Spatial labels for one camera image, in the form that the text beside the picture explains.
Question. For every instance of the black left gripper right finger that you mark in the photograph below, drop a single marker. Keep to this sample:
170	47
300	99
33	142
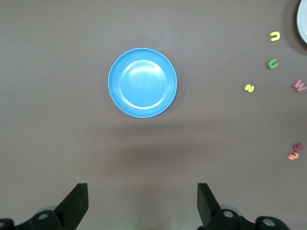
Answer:
211	213

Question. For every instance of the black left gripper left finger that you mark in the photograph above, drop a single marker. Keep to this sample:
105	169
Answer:
69	210

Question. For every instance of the yellow foam letter s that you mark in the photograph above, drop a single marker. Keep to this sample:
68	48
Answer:
249	88

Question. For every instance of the green foam letter n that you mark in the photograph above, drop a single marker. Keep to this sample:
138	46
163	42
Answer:
270	64

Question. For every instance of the yellow foam letter u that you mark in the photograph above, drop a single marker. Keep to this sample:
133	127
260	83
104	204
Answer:
277	36

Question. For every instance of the orange foam letter c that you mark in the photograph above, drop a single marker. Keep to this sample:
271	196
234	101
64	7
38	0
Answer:
292	156

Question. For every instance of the maroon foam letter t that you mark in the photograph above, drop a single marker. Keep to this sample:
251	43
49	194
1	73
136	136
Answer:
298	147

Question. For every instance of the brown table cover mat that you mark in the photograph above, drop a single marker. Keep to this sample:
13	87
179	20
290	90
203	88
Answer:
48	95

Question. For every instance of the blue plate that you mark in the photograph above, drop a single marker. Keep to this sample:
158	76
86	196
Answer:
142	83

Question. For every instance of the pink foam letter w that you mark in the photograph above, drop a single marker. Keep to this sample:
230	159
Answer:
299	85

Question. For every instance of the white plate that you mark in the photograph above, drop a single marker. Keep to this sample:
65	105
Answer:
303	21

